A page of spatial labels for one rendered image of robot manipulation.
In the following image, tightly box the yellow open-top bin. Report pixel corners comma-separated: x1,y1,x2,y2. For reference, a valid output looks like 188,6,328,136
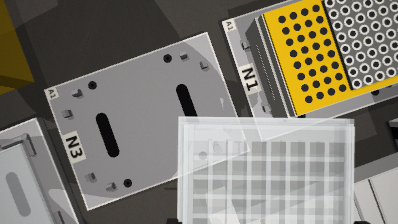
0,0,34,95

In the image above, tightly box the clear multiwell plate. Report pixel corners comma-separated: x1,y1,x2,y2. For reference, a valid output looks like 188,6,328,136
177,116,355,224

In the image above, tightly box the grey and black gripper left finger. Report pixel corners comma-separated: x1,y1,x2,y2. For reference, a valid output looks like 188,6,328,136
166,219,182,224

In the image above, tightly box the white rectangular mounting plate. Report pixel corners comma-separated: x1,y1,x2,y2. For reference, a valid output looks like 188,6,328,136
44,32,238,211

